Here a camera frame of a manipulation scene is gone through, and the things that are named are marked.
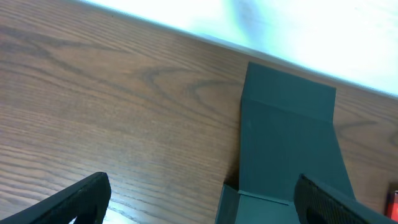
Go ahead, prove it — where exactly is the red Hello Panda box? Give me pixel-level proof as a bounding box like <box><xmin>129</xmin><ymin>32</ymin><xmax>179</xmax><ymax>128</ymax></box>
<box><xmin>385</xmin><ymin>190</ymin><xmax>398</xmax><ymax>222</ymax></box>

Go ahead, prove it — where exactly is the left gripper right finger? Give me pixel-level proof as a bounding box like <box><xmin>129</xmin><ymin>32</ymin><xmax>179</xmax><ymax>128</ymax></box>
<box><xmin>294</xmin><ymin>174</ymin><xmax>395</xmax><ymax>224</ymax></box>

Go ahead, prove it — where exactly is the dark green gift box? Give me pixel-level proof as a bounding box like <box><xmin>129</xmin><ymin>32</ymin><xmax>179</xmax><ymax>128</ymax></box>
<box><xmin>215</xmin><ymin>62</ymin><xmax>354</xmax><ymax>223</ymax></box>

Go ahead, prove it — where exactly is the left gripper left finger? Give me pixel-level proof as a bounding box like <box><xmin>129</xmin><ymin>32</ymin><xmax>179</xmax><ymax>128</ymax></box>
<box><xmin>1</xmin><ymin>172</ymin><xmax>111</xmax><ymax>224</ymax></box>

